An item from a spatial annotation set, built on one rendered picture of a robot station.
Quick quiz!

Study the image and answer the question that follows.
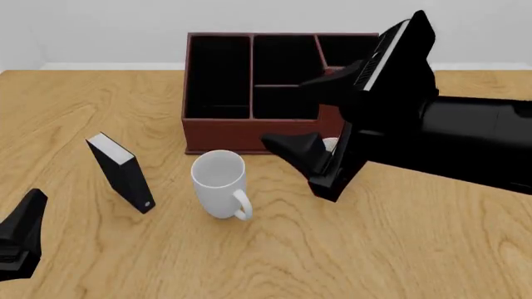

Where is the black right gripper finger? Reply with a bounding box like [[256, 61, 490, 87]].
[[298, 60, 367, 92], [260, 132, 335, 182]]

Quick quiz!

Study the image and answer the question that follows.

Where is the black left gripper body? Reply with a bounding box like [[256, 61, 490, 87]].
[[0, 238, 43, 281]]

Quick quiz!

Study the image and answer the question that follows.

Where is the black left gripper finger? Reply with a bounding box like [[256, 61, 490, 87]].
[[0, 188, 49, 250]]

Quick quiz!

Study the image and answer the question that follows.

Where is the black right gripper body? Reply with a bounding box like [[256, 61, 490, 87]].
[[307, 19, 441, 204]]

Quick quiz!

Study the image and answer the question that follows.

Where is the red-brown desk caddy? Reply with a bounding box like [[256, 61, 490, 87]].
[[181, 32, 381, 156]]

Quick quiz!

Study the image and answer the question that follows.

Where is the white mug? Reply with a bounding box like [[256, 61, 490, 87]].
[[190, 149, 254, 222]]

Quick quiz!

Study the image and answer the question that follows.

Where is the white speckled object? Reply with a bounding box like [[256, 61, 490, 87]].
[[322, 136, 341, 154]]

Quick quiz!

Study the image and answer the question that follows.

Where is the black book with white pages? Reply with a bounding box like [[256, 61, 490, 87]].
[[85, 131, 156, 215]]

